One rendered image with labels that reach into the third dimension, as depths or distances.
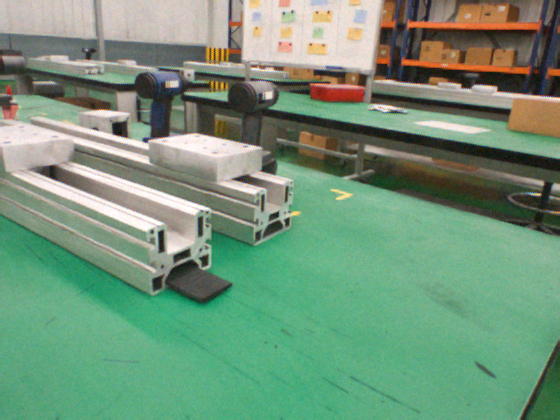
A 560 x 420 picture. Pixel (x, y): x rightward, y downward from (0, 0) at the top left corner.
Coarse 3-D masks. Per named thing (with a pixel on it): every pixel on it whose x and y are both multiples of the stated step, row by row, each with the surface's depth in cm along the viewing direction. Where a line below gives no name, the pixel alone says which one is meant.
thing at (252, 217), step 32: (64, 128) 102; (96, 160) 84; (128, 160) 78; (192, 192) 70; (224, 192) 66; (256, 192) 62; (288, 192) 69; (224, 224) 67; (256, 224) 65; (288, 224) 72
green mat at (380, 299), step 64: (320, 192) 93; (384, 192) 96; (0, 256) 57; (64, 256) 58; (256, 256) 62; (320, 256) 63; (384, 256) 64; (448, 256) 66; (512, 256) 67; (0, 320) 44; (64, 320) 45; (128, 320) 46; (192, 320) 46; (256, 320) 47; (320, 320) 48; (384, 320) 48; (448, 320) 49; (512, 320) 50; (0, 384) 36; (64, 384) 36; (128, 384) 37; (192, 384) 37; (256, 384) 38; (320, 384) 38; (384, 384) 39; (448, 384) 39; (512, 384) 40
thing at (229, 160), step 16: (160, 144) 71; (176, 144) 71; (192, 144) 71; (208, 144) 72; (224, 144) 73; (240, 144) 74; (160, 160) 72; (176, 160) 69; (192, 160) 67; (208, 160) 65; (224, 160) 65; (240, 160) 69; (256, 160) 72; (208, 176) 66; (224, 176) 66; (240, 176) 72
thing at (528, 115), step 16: (304, 80) 513; (512, 112) 206; (528, 112) 201; (544, 112) 196; (512, 128) 207; (528, 128) 202; (544, 128) 197; (304, 144) 484; (320, 144) 468; (336, 144) 477; (352, 144) 499; (432, 160) 395
